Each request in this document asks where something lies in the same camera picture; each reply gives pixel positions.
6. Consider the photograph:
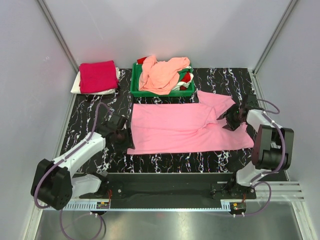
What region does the pink t shirt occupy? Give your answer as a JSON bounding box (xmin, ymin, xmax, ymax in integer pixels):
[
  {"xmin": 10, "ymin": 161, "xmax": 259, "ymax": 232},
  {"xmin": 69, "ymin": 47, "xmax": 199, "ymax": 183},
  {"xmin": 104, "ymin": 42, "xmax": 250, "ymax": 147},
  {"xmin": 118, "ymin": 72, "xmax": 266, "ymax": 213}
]
[{"xmin": 127, "ymin": 90, "xmax": 254, "ymax": 155}]

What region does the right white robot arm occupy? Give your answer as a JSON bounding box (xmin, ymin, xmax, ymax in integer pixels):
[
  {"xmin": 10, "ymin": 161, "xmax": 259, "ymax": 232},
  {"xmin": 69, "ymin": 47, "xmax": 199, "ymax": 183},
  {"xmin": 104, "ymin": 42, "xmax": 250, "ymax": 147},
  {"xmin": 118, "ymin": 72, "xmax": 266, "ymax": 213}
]
[{"xmin": 217, "ymin": 94, "xmax": 294, "ymax": 199}]

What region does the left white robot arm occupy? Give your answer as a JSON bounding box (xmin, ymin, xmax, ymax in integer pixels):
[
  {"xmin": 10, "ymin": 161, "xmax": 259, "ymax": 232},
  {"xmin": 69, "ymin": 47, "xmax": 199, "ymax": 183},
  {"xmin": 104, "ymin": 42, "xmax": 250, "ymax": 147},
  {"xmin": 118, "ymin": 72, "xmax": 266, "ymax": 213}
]
[{"xmin": 30, "ymin": 114, "xmax": 135, "ymax": 210}]

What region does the folded magenta t shirt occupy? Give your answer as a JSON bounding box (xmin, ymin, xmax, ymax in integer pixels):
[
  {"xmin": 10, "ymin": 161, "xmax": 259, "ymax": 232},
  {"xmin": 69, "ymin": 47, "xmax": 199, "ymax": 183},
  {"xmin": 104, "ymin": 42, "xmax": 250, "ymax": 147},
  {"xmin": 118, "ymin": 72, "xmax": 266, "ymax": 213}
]
[{"xmin": 79, "ymin": 60, "xmax": 119, "ymax": 94}]

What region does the folded white t shirt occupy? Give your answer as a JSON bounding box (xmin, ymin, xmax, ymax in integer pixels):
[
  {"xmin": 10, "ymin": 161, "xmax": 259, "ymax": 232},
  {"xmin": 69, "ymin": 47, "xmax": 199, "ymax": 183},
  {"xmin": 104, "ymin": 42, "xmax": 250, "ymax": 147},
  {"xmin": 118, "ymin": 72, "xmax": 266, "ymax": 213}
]
[{"xmin": 70, "ymin": 67, "xmax": 121, "ymax": 95}]

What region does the red white green t shirt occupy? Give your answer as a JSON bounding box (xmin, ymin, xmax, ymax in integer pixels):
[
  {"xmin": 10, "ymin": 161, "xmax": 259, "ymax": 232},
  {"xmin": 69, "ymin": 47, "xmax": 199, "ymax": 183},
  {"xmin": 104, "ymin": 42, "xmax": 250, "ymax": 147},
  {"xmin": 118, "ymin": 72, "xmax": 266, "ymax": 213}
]
[{"xmin": 136, "ymin": 57, "xmax": 191, "ymax": 91}]

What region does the green plastic bin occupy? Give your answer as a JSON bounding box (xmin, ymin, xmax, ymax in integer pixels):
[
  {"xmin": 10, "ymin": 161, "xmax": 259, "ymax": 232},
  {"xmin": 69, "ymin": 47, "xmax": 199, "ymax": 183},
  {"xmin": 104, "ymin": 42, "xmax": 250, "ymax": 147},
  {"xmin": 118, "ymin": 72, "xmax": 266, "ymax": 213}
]
[{"xmin": 130, "ymin": 62, "xmax": 196, "ymax": 98}]

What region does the peach t shirt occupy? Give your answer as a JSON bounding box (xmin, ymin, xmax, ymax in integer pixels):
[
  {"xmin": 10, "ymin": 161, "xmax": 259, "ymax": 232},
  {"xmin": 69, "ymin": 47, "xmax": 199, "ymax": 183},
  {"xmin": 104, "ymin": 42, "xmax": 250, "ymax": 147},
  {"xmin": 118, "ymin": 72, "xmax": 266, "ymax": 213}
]
[{"xmin": 138, "ymin": 55, "xmax": 191, "ymax": 95}]

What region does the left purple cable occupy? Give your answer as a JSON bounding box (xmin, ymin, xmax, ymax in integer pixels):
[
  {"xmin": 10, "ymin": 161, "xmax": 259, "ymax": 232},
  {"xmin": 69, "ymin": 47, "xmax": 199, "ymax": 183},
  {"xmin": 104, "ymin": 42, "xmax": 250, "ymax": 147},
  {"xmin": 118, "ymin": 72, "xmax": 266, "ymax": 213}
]
[{"xmin": 33, "ymin": 102, "xmax": 113, "ymax": 240}]

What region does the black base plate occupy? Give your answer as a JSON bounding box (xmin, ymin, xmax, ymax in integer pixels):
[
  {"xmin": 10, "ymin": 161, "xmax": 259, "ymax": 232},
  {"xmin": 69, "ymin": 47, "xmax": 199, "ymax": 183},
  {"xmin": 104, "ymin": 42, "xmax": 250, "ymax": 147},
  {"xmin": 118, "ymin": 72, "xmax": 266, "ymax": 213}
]
[{"xmin": 81, "ymin": 173, "xmax": 257, "ymax": 211}]

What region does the aluminium rail frame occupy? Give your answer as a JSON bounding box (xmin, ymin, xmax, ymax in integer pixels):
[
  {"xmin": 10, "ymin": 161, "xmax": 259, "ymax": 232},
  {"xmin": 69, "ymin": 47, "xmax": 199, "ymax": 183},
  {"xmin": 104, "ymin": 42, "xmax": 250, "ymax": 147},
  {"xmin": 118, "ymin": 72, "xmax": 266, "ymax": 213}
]
[{"xmin": 24, "ymin": 175, "xmax": 317, "ymax": 240}]

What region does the right corner post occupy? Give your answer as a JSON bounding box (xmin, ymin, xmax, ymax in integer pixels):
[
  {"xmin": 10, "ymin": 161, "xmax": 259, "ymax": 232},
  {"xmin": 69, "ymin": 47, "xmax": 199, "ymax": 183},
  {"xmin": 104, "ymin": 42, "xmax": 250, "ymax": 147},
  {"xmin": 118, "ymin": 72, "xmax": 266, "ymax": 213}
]
[{"xmin": 252, "ymin": 0, "xmax": 299, "ymax": 76}]

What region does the corner post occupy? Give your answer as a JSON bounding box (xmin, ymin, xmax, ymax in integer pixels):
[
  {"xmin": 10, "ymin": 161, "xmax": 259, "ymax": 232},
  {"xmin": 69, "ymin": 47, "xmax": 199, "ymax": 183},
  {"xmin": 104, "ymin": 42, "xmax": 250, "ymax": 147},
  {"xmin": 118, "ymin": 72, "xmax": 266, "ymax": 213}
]
[
  {"xmin": 35, "ymin": 0, "xmax": 79, "ymax": 73},
  {"xmin": 252, "ymin": 0, "xmax": 299, "ymax": 76}
]

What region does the left corner post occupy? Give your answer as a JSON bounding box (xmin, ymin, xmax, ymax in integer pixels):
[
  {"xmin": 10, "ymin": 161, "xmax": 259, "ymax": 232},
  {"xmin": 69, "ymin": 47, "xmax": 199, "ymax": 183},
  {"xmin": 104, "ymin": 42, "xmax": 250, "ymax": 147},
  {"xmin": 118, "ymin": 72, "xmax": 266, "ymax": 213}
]
[{"xmin": 35, "ymin": 0, "xmax": 79, "ymax": 73}]

